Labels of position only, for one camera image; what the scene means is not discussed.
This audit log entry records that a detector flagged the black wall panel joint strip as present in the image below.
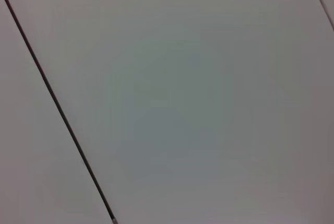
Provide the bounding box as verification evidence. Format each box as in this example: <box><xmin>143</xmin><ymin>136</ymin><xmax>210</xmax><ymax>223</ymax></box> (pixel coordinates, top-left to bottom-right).
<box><xmin>0</xmin><ymin>0</ymin><xmax>118</xmax><ymax>224</ymax></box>

